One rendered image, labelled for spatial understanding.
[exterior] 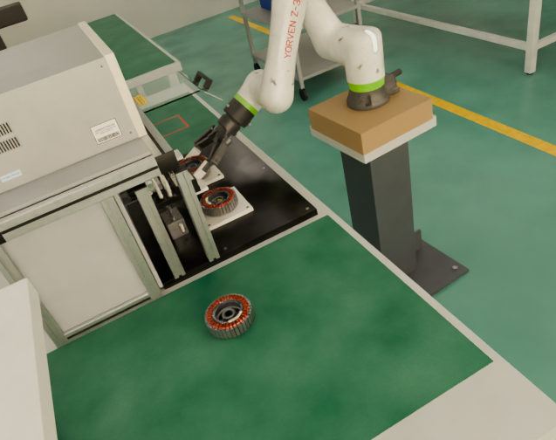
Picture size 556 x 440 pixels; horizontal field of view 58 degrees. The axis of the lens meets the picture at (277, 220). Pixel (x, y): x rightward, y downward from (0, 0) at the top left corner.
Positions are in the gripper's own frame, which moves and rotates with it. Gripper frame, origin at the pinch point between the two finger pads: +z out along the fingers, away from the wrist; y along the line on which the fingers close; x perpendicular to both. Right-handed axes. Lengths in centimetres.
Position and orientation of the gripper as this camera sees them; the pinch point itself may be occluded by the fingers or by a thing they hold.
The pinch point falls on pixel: (193, 167)
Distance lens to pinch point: 171.7
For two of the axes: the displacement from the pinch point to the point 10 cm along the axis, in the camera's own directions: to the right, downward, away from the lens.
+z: -6.5, 7.5, 0.8
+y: -4.4, -4.6, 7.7
